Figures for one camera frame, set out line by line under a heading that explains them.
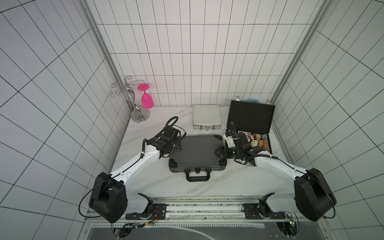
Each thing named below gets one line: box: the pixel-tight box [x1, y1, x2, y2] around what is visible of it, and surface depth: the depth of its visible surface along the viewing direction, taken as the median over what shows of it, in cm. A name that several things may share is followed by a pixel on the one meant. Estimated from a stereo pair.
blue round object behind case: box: [249, 97, 260, 104], surface depth 116 cm
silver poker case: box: [193, 104, 222, 131], surface depth 109 cm
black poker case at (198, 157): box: [168, 134, 227, 182], surface depth 85 cm
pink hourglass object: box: [137, 83, 154, 110], surface depth 102 cm
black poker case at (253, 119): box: [226, 100, 276, 154], surface depth 102 cm
